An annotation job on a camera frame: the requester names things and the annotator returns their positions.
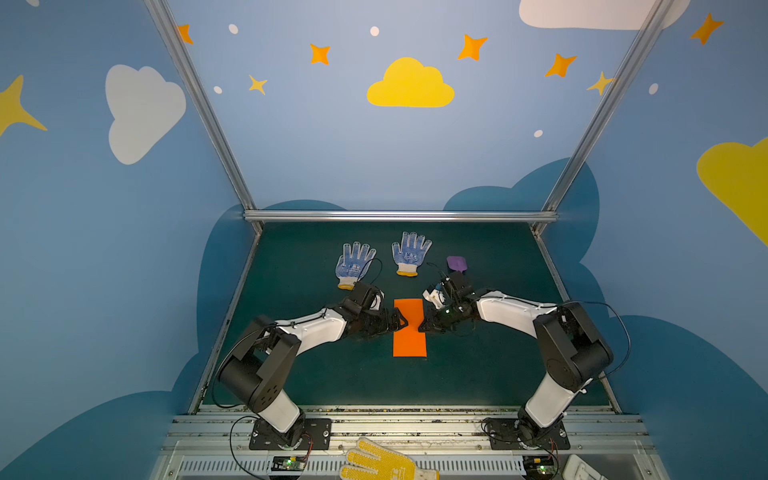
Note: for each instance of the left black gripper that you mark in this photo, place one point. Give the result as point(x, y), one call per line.
point(384, 318)

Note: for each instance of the purple pink spatula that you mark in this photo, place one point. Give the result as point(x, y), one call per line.
point(457, 263)

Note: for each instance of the orange square paper sheet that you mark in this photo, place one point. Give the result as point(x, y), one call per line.
point(409, 342)

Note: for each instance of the left green circuit board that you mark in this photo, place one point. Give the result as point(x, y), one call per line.
point(288, 464)

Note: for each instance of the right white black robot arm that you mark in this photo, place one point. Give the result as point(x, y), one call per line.
point(573, 350)

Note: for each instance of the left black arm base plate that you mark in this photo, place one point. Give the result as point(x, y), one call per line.
point(315, 433)

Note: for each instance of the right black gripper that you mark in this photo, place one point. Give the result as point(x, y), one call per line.
point(438, 317)

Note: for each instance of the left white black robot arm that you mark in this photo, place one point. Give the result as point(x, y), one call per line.
point(257, 367)

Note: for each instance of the blue dotted work glove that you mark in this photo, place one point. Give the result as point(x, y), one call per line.
point(353, 264)
point(410, 252)

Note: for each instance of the white plastic object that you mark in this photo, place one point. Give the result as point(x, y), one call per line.
point(577, 468)

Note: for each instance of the right aluminium frame post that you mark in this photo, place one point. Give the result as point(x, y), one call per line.
point(631, 64)

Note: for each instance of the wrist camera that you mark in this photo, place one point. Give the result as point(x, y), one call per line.
point(435, 297)
point(378, 298)

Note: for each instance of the left aluminium frame post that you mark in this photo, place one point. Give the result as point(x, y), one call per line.
point(162, 16)

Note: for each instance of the right blue dotted work glove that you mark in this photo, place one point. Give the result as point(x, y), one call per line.
point(410, 252)

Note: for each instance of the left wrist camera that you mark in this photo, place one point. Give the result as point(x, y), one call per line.
point(378, 298)

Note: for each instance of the aluminium frame post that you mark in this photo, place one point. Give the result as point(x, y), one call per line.
point(631, 64)
point(162, 16)

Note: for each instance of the right green circuit board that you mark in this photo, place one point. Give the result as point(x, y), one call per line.
point(539, 468)

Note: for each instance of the green circuit board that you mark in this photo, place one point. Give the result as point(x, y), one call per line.
point(539, 468)
point(288, 464)

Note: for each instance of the yellow dotted work glove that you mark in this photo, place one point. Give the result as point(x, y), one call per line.
point(369, 460)

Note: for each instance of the left blue dotted work glove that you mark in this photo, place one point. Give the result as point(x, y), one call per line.
point(353, 264)

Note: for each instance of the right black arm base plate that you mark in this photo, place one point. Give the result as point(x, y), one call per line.
point(510, 433)

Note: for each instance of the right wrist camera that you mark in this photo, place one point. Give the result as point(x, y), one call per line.
point(435, 297)

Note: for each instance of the aluminium rear frame bar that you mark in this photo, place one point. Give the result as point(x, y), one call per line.
point(399, 216)

